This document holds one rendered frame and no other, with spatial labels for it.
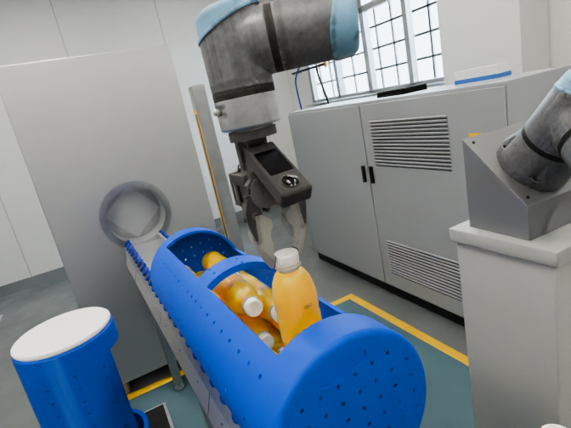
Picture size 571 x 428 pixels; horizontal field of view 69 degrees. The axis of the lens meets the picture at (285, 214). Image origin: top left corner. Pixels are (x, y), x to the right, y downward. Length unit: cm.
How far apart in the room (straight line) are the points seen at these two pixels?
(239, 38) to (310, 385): 47
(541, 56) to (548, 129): 231
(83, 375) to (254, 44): 107
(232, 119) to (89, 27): 528
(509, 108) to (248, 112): 175
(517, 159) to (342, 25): 76
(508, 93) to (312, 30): 169
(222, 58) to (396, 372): 52
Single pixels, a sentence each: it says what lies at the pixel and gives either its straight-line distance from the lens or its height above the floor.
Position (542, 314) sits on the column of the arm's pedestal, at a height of 91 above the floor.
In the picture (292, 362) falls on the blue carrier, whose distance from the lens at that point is 61.
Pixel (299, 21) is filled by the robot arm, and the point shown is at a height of 165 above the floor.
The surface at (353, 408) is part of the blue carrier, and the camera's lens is 67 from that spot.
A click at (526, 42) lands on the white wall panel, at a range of 333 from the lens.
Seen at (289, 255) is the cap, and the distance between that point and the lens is 63.
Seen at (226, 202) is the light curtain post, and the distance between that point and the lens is 196.
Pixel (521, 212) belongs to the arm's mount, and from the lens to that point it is 121.
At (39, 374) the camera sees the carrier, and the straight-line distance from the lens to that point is 139.
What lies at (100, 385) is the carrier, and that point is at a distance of 141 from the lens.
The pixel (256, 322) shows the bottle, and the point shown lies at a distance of 98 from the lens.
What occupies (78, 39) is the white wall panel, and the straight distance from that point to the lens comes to 579.
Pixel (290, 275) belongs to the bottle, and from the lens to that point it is 64.
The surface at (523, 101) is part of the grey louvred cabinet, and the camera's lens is 229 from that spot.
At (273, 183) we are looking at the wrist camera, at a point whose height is 146.
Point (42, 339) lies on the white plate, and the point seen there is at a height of 104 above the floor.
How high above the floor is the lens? 156
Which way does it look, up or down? 15 degrees down
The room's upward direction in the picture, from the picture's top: 12 degrees counter-clockwise
